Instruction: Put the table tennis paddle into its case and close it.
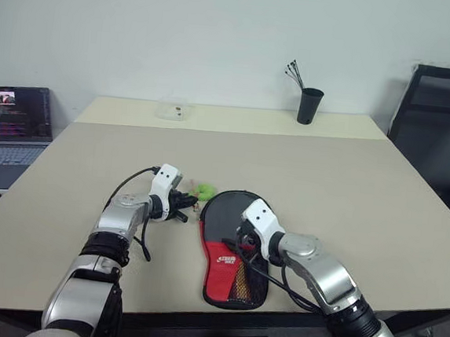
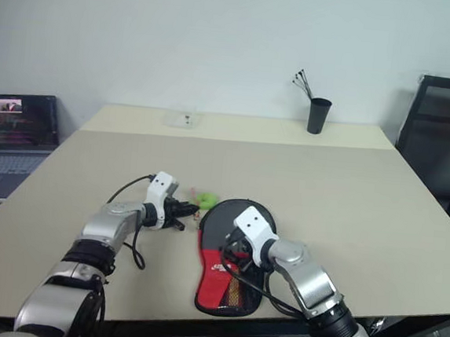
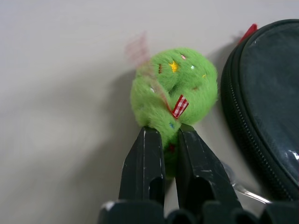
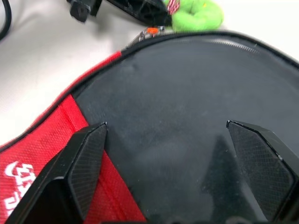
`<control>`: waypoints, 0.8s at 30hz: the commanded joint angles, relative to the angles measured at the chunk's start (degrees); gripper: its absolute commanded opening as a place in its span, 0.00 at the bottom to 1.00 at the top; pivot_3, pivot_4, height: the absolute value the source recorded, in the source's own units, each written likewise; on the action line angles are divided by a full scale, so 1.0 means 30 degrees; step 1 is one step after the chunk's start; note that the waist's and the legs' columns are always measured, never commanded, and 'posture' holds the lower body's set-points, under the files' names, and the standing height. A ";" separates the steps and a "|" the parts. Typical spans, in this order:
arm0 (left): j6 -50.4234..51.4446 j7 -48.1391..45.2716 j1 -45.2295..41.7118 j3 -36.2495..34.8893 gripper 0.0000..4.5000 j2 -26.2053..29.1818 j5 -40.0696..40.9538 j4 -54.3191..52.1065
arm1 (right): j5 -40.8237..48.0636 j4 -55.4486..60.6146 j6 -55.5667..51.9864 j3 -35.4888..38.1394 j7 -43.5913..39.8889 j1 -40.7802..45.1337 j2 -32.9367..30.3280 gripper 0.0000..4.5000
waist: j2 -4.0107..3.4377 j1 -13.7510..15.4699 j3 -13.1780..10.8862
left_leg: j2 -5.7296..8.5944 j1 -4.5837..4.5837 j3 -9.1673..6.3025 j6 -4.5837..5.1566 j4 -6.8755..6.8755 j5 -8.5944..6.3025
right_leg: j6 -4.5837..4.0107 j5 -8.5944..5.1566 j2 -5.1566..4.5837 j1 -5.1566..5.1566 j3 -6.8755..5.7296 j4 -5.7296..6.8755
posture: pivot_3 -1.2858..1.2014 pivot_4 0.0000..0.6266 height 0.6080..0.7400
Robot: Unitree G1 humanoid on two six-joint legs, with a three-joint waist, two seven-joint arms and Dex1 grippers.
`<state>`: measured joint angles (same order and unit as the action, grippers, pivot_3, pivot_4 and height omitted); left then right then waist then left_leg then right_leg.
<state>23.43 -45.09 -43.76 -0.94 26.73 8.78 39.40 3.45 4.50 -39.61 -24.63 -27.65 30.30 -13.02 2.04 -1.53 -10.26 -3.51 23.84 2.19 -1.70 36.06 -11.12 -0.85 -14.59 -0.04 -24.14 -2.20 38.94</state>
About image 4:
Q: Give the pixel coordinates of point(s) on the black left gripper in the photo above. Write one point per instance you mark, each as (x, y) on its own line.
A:
(81, 9)

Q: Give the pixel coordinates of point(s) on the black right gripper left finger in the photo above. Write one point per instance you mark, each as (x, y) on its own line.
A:
(65, 177)

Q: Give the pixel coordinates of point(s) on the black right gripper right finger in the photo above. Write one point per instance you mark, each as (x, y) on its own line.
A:
(264, 163)

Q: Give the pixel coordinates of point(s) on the black zippered pouch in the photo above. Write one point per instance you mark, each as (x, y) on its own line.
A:
(58, 130)

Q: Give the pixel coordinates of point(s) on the green plush zipper charm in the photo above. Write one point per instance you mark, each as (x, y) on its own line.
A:
(198, 16)

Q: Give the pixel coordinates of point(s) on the black rubber table tennis paddle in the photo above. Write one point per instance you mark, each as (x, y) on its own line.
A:
(175, 93)

